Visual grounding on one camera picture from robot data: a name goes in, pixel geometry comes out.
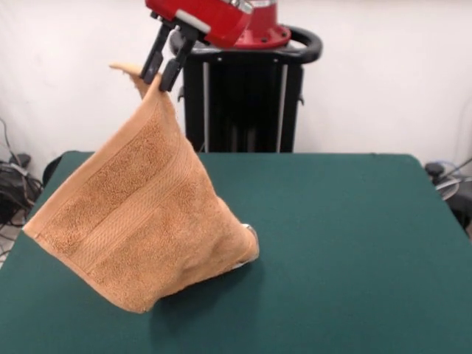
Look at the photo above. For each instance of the dark green table cloth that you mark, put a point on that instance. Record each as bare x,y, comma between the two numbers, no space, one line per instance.
332,239

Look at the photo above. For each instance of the orange terry towel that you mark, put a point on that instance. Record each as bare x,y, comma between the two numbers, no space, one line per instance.
129,221

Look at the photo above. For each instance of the small black adapter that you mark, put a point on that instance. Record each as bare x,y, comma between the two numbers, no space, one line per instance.
20,159

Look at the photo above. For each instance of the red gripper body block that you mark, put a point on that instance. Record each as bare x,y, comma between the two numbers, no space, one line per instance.
217,18

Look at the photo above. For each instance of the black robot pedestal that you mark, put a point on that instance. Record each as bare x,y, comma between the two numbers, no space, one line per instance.
254,110

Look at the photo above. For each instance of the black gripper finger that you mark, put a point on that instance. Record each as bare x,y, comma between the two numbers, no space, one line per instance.
177,62
155,55

